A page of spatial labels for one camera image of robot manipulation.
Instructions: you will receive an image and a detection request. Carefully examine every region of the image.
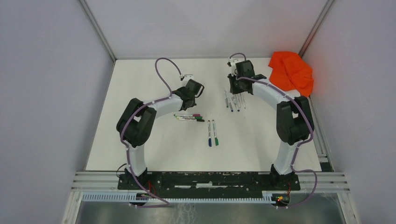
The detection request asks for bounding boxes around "yellow capped marker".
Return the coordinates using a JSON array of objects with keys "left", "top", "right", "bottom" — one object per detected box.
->
[
  {"left": 232, "top": 94, "right": 240, "bottom": 112},
  {"left": 235, "top": 94, "right": 243, "bottom": 109}
]

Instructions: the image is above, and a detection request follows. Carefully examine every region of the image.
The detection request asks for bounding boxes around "blue capped marker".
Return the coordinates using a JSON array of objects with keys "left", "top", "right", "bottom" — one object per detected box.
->
[{"left": 207, "top": 120, "right": 212, "bottom": 147}]

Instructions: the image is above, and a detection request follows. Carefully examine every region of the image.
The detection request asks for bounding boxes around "magenta capped marker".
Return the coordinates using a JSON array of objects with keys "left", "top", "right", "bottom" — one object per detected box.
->
[{"left": 239, "top": 93, "right": 246, "bottom": 109}]

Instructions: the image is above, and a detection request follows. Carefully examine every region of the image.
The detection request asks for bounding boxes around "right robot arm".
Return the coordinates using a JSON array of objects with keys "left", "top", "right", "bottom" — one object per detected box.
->
[{"left": 227, "top": 58, "right": 314, "bottom": 190}]

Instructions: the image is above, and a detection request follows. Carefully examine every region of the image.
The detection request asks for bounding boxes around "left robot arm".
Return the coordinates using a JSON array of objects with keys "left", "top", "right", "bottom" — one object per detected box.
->
[{"left": 116, "top": 79, "right": 205, "bottom": 190}]

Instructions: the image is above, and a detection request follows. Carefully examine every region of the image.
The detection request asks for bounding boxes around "black capped horizontal marker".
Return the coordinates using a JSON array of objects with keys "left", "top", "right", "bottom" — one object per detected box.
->
[{"left": 177, "top": 118, "right": 205, "bottom": 122}]

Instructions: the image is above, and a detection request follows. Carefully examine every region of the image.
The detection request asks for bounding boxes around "orange cloth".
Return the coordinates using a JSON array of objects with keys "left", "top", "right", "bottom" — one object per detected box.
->
[{"left": 269, "top": 51, "right": 314, "bottom": 97}]

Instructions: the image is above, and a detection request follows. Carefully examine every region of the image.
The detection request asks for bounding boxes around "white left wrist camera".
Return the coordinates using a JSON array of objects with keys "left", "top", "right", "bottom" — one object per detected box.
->
[{"left": 180, "top": 74, "right": 193, "bottom": 81}]

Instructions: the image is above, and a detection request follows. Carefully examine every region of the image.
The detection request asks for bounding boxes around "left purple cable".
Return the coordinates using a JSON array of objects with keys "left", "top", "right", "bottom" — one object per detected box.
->
[{"left": 120, "top": 57, "right": 170, "bottom": 208}]

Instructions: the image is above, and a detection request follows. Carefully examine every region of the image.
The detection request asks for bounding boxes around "purple cable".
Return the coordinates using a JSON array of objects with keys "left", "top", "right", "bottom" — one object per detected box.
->
[
  {"left": 120, "top": 57, "right": 170, "bottom": 208},
  {"left": 229, "top": 52, "right": 318, "bottom": 209}
]

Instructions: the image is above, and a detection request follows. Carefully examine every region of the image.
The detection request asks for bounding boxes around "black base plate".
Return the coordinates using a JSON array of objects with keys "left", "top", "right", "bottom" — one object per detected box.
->
[{"left": 137, "top": 171, "right": 301, "bottom": 199}]

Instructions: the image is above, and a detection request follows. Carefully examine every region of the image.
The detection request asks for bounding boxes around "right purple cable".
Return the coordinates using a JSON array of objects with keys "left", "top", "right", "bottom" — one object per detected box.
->
[{"left": 229, "top": 52, "right": 318, "bottom": 209}]

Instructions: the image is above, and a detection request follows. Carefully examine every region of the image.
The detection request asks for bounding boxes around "white slotted cable duct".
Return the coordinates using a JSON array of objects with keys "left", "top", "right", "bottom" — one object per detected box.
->
[{"left": 82, "top": 192, "right": 280, "bottom": 204}]

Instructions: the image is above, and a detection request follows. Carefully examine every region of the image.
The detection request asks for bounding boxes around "aluminium frame rail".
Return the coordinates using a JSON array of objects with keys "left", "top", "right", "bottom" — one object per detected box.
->
[{"left": 72, "top": 172, "right": 350, "bottom": 193}]

